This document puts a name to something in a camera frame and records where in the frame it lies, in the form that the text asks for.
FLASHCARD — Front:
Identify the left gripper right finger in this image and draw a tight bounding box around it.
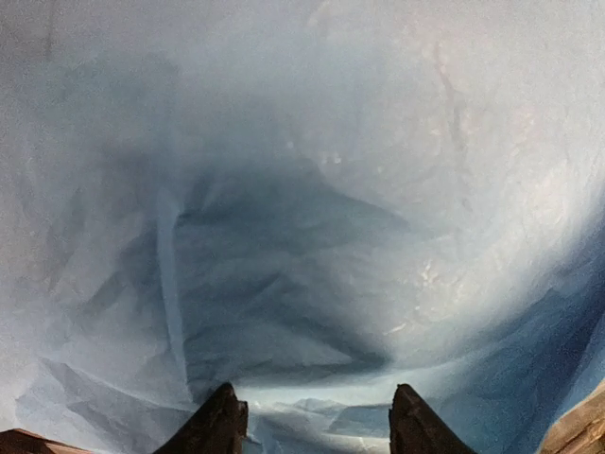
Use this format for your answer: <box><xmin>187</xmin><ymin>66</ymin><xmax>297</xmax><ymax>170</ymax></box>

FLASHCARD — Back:
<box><xmin>389</xmin><ymin>384</ymin><xmax>475</xmax><ymax>454</ymax></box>

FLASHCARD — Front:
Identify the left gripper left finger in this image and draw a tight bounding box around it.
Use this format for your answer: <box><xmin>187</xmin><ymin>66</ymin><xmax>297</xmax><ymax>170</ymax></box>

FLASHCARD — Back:
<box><xmin>155</xmin><ymin>382</ymin><xmax>249</xmax><ymax>454</ymax></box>

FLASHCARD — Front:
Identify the light blue wrapping paper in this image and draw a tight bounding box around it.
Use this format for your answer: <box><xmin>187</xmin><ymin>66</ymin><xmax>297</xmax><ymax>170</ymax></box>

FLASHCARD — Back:
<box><xmin>1</xmin><ymin>1</ymin><xmax>604</xmax><ymax>453</ymax></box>

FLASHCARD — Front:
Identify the dark blue wrapping paper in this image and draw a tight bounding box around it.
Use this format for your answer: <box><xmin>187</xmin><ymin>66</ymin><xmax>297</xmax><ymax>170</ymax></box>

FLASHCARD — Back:
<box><xmin>440</xmin><ymin>271</ymin><xmax>604</xmax><ymax>453</ymax></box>

